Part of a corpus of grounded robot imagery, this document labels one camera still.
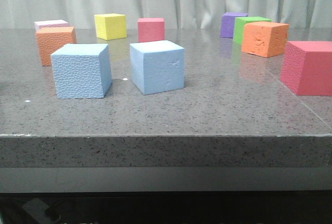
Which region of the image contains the orange textured cube left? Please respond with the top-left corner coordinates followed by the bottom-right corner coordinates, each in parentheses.
top-left (35, 26), bottom-right (77, 66)

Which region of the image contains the grey bracket under table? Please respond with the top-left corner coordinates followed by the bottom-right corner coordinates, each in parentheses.
top-left (22, 198), bottom-right (61, 223)

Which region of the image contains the yellow foam cube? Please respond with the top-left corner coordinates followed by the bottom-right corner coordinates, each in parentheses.
top-left (94, 13), bottom-right (127, 40)

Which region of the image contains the pale pink foam cube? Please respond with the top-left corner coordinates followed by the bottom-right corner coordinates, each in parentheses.
top-left (34, 19), bottom-right (69, 31)

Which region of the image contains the small red foam cube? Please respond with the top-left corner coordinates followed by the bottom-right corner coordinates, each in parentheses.
top-left (137, 18), bottom-right (165, 43)

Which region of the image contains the orange cube right side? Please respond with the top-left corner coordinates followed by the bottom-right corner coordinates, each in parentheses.
top-left (242, 21), bottom-right (289, 58)

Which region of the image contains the large red foam cube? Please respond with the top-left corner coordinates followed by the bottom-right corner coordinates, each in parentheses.
top-left (280, 41), bottom-right (331, 96)

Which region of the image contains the purple foam cube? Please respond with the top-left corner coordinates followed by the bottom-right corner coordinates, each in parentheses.
top-left (220, 12), bottom-right (248, 38)

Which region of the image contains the smooth light blue foam cube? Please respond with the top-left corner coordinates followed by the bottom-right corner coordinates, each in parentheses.
top-left (130, 40), bottom-right (185, 95)

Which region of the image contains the textured light blue foam cube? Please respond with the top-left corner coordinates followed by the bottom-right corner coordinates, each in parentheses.
top-left (51, 44), bottom-right (112, 99)

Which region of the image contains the green foam cube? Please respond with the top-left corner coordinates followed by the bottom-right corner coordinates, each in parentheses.
top-left (233, 17), bottom-right (272, 45)

